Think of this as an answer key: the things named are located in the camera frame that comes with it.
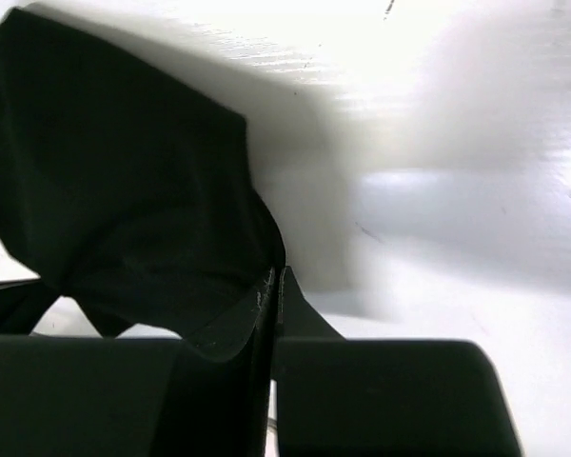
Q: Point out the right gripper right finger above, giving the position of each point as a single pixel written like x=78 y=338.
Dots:
x=370 y=397

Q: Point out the black skirt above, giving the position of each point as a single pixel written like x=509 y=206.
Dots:
x=120 y=186

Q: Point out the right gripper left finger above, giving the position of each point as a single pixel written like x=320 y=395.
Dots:
x=77 y=396

